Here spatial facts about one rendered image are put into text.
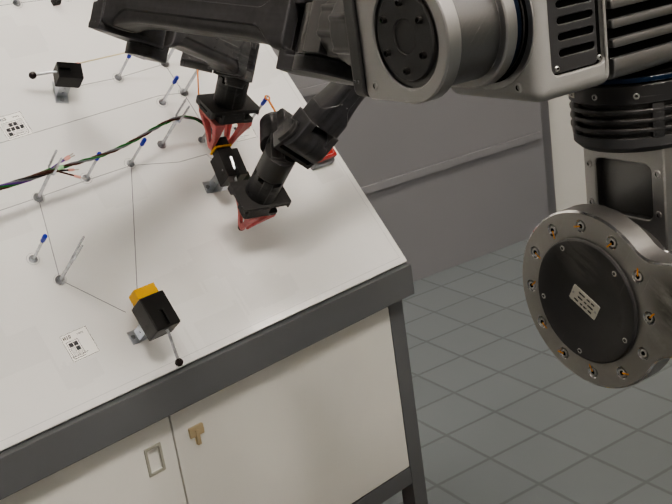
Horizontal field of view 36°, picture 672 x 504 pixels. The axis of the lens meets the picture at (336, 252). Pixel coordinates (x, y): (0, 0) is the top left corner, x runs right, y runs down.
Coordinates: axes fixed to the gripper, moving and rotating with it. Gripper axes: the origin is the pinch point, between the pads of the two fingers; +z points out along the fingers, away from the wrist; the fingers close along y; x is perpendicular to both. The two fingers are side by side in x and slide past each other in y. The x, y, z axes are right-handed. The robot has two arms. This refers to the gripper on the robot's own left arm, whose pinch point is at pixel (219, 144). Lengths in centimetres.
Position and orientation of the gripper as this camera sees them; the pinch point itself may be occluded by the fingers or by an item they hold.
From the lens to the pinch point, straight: 194.6
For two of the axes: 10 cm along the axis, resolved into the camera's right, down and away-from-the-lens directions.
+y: -8.0, 1.6, -5.8
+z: -2.5, 7.8, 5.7
